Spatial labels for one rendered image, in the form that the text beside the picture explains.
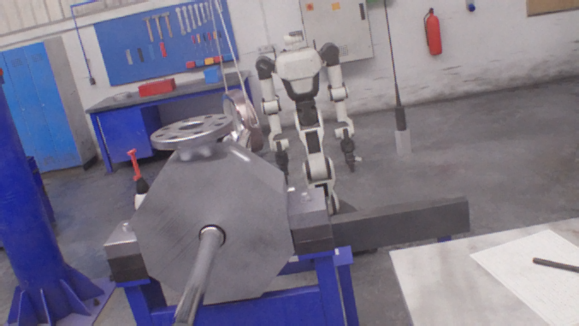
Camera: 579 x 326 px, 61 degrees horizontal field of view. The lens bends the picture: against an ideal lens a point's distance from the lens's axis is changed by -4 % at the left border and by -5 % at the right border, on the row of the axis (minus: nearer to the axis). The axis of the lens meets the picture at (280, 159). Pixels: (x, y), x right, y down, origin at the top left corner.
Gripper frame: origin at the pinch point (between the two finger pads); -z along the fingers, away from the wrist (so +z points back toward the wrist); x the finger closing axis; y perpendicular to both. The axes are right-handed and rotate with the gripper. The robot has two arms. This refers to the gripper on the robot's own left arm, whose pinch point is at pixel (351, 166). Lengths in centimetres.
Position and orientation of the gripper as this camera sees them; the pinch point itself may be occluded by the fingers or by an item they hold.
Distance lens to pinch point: 340.3
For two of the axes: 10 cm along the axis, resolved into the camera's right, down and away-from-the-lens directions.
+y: 9.8, -1.9, -0.4
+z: -1.9, -9.7, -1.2
